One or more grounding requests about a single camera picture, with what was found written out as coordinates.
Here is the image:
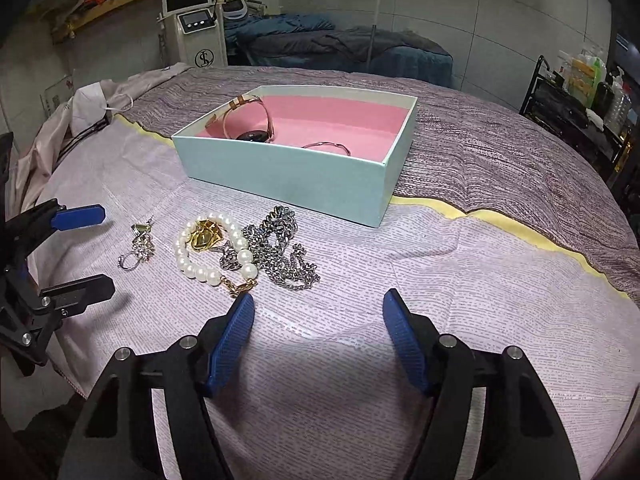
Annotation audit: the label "beige leather strap watch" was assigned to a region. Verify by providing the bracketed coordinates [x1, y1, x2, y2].
[203, 94, 276, 143]

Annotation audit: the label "white face mask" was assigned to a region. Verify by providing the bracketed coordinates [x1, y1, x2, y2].
[70, 79, 134, 136]

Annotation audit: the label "silver crystal ring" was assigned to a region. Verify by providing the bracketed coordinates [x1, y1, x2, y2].
[117, 218, 158, 272]

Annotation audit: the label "silver bangle bracelet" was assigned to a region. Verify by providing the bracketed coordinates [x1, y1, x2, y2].
[301, 141, 352, 157]

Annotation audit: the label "clear pump bottle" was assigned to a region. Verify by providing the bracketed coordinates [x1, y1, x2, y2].
[604, 67, 631, 134]

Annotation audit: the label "black cable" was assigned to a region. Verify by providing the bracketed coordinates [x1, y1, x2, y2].
[52, 114, 113, 166]

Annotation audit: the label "teal box pink lining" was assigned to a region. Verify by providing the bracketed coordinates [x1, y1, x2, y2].
[171, 84, 418, 228]

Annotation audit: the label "white pearl bracelet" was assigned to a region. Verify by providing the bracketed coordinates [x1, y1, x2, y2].
[173, 210, 260, 287]

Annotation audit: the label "pink satin cloth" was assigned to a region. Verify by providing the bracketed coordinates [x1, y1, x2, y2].
[8, 62, 189, 218]

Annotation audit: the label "white beauty machine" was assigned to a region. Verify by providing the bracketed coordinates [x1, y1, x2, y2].
[160, 0, 228, 68]

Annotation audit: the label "black trolley rack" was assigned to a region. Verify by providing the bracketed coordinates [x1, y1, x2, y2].
[520, 55, 628, 181]

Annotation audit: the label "gold heart ring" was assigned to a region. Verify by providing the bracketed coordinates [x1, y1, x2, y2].
[188, 219, 228, 253]

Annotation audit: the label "massage bed dark blankets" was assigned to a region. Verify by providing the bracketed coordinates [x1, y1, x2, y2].
[224, 14, 454, 88]

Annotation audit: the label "purple striped blanket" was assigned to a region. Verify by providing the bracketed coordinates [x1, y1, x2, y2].
[125, 66, 639, 300]

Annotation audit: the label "silver chain necklace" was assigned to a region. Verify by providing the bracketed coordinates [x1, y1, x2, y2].
[219, 204, 322, 293]

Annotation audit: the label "green bottle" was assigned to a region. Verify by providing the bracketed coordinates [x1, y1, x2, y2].
[589, 56, 606, 104]

